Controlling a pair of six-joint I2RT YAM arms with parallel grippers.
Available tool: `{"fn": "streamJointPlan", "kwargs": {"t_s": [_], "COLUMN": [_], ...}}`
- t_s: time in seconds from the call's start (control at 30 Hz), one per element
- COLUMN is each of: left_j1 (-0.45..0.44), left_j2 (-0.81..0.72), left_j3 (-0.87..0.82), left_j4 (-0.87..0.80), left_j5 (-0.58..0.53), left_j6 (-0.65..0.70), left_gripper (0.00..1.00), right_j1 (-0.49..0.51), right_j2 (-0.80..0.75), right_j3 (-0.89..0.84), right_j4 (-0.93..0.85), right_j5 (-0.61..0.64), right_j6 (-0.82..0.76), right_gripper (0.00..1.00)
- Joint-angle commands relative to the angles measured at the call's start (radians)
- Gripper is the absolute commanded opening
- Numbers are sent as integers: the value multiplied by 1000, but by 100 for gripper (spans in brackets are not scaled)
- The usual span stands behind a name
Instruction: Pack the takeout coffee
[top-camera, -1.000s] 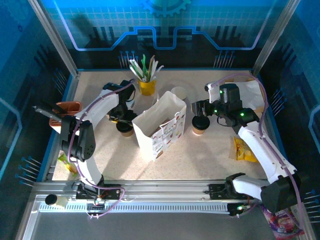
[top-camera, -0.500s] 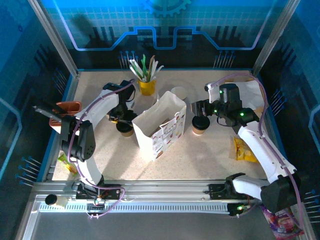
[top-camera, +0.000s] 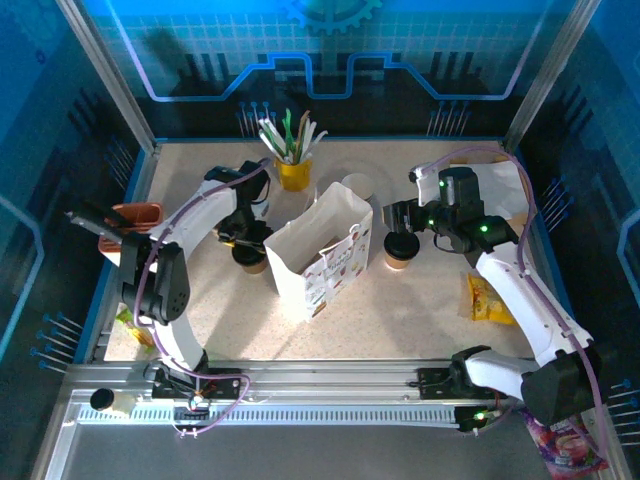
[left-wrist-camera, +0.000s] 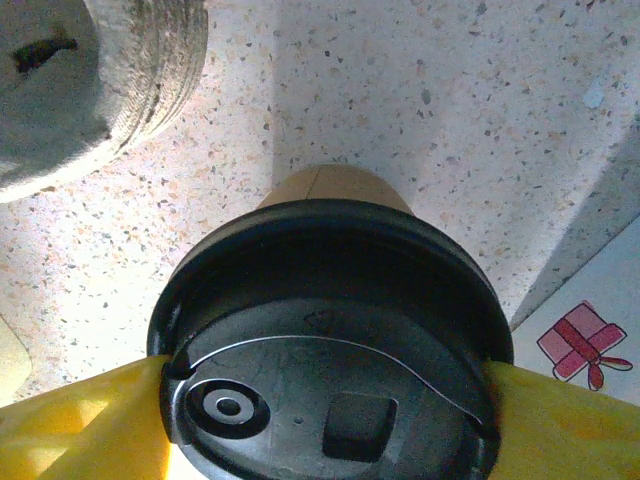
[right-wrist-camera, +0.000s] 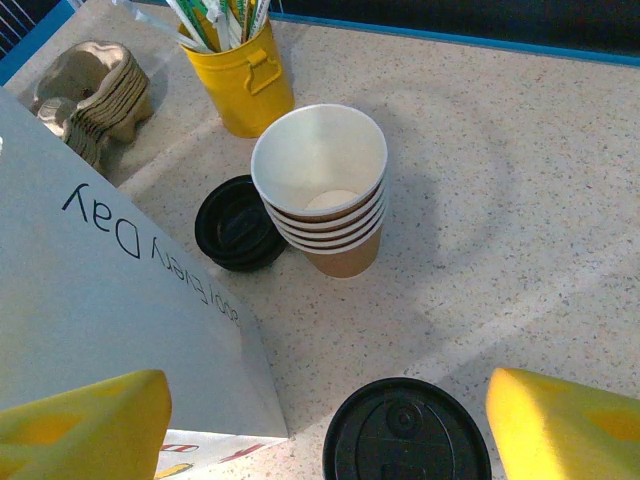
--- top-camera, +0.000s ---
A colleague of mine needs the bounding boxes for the black plastic cup lid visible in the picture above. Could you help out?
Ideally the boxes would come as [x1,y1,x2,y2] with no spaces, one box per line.
[231,243,270,266]
[382,231,422,262]

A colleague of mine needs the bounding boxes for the white printed paper bag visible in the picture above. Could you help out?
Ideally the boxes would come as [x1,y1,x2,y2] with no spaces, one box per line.
[263,181,375,324]

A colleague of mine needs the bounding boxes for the yellow metal bucket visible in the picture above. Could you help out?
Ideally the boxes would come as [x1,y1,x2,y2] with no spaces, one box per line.
[273,155,314,193]

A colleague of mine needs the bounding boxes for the stack of brown paper cups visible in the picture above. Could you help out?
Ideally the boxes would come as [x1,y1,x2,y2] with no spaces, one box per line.
[341,172,376,204]

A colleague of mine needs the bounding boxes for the white paper sheets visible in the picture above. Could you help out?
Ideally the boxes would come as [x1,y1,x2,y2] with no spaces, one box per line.
[474,159,527,221]

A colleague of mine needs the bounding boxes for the green wrapped straw folded tip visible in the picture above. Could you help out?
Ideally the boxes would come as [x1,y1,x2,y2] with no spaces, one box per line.
[282,108,297,162]

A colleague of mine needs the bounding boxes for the brown paper wrapped straw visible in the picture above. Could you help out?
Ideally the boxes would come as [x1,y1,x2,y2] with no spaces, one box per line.
[296,110,312,162]

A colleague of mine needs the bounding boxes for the clear wrapped straw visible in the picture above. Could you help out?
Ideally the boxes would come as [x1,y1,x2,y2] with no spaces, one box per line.
[301,119,318,161]
[305,129,330,160]

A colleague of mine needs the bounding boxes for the yellow snack packet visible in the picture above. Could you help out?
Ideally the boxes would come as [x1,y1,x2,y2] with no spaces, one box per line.
[465,272,517,326]

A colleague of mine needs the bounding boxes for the orange and cream knife block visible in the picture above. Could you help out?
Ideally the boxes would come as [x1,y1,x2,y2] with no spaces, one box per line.
[97,201,166,269]

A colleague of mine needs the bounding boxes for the green candy packet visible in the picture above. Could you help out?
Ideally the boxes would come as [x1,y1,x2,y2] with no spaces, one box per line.
[114,307,157,354]

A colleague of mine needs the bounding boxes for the small circuit board with LED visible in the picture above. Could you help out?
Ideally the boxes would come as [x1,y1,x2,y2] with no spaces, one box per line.
[174,394,211,416]

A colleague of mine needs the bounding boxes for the small black box with LED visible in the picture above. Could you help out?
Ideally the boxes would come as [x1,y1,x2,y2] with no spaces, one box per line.
[457,405,501,435]

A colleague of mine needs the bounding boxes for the black round knob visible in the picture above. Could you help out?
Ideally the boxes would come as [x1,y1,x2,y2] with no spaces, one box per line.
[89,388,115,412]

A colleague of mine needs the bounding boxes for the purple Fox's candy bag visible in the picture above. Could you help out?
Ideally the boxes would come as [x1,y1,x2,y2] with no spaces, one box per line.
[522,407,610,480]

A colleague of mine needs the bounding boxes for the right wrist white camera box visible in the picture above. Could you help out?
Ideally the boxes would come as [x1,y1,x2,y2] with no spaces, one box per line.
[408,166,442,207]

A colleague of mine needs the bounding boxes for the black handled knife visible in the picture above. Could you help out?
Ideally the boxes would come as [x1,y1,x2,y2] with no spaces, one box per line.
[79,198,139,229]
[64,209,135,246]

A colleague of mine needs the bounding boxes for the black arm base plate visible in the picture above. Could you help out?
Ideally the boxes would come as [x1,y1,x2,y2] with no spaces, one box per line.
[152,367,244,400]
[417,367,509,401]

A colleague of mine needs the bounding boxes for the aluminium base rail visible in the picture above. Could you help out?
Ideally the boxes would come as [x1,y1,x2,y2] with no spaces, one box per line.
[64,358,599,401]

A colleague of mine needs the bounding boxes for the aluminium frame post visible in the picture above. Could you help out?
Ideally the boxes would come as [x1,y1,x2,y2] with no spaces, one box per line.
[55,0,162,154]
[502,0,604,154]

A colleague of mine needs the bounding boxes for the white slotted cable duct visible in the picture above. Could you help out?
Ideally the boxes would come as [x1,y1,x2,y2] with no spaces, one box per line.
[77,403,461,427]

